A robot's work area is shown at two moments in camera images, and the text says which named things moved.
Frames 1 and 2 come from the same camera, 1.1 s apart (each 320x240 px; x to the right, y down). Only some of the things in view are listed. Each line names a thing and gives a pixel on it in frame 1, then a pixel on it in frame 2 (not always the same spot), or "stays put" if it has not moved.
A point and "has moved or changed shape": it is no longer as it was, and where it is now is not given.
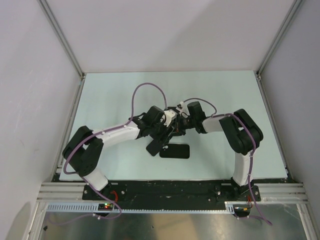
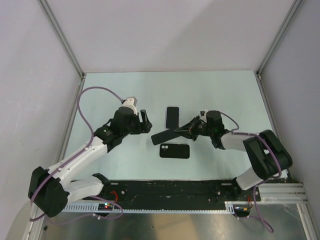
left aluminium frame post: x=48 y=12 stays put
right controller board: x=241 y=210 stays put
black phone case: x=175 y=151 stays put
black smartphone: x=154 y=147 has moved or changed shape
